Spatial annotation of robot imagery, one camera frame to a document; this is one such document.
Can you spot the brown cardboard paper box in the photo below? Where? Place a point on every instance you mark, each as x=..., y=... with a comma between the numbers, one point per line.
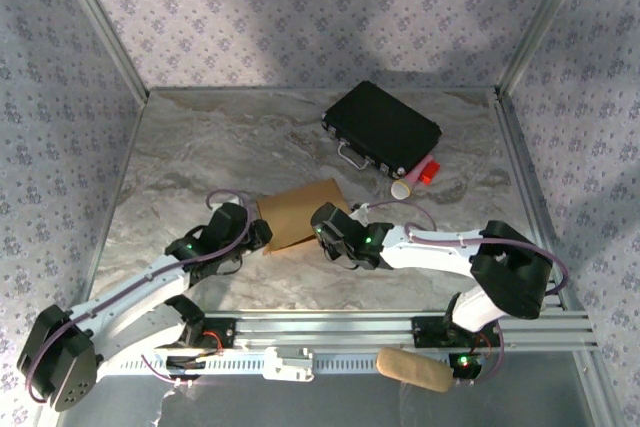
x=300, y=212

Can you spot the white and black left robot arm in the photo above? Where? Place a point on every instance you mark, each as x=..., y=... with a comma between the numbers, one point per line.
x=130, y=292

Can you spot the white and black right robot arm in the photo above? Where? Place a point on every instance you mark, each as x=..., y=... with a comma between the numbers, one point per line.
x=430, y=252

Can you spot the pink bottle with white cap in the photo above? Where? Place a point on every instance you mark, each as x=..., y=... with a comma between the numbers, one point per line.
x=412, y=179

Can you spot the black hard case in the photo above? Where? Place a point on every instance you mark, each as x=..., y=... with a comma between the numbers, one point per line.
x=380, y=122

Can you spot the tan foam cushion roll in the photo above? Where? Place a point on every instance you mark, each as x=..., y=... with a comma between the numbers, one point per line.
x=415, y=369

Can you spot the aluminium side rails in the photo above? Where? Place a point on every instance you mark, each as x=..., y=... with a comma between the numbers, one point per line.
x=530, y=197

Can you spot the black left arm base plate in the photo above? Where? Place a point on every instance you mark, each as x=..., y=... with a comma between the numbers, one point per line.
x=225, y=334

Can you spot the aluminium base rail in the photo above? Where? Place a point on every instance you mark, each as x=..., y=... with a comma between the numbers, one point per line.
x=325, y=334

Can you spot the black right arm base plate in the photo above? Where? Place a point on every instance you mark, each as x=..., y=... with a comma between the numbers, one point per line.
x=425, y=332

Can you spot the white plastic bracket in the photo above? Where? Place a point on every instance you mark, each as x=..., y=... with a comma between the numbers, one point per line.
x=287, y=364

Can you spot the aluminium left frame post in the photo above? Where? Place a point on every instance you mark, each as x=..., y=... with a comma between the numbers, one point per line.
x=100, y=22

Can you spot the aluminium frame post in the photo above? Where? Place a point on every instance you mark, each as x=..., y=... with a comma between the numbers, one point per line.
x=100, y=22
x=545, y=17

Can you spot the aluminium right frame post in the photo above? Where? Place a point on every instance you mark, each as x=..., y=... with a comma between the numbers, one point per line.
x=545, y=17

